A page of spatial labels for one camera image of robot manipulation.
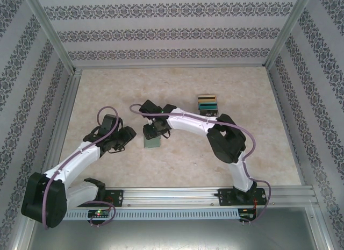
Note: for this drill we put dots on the grey-green card holder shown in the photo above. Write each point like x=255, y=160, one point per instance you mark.
x=152, y=143

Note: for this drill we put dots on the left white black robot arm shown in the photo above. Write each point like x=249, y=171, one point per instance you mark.
x=78, y=156

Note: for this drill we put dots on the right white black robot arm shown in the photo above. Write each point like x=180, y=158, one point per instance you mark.
x=188, y=121

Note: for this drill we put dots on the grey VIP card stack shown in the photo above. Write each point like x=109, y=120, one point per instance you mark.
x=209, y=113

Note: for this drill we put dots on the gold card stack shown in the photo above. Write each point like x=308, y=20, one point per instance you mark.
x=206, y=98

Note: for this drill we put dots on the teal card stack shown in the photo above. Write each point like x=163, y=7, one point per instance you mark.
x=207, y=106

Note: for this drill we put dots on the stack of coloured cards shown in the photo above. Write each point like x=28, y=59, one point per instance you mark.
x=208, y=106

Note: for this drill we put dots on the left small circuit board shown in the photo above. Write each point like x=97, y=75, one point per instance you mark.
x=94, y=213

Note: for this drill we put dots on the small circuit board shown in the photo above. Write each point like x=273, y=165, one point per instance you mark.
x=94, y=213
x=246, y=215

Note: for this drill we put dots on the brushed metal sheet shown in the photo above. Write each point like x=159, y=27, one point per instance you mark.
x=172, y=236

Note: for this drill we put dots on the right small circuit board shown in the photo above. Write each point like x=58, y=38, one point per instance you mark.
x=246, y=215

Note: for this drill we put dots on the aluminium frame beam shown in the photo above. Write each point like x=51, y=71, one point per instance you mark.
x=172, y=66

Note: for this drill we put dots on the aluminium table edge rail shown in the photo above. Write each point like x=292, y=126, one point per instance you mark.
x=282, y=113
x=65, y=113

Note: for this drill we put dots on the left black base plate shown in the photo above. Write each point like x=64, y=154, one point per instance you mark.
x=117, y=199

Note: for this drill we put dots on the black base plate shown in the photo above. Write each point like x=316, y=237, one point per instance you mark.
x=224, y=199
x=117, y=199

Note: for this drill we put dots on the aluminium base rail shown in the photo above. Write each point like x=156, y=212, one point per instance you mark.
x=172, y=197

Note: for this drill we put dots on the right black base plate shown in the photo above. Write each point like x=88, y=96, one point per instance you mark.
x=224, y=199

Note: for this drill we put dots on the aluminium frame post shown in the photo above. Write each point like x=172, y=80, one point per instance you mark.
x=52, y=32
x=287, y=32

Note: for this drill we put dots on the aluminium frame bar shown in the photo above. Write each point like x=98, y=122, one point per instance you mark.
x=23, y=236
x=321, y=234

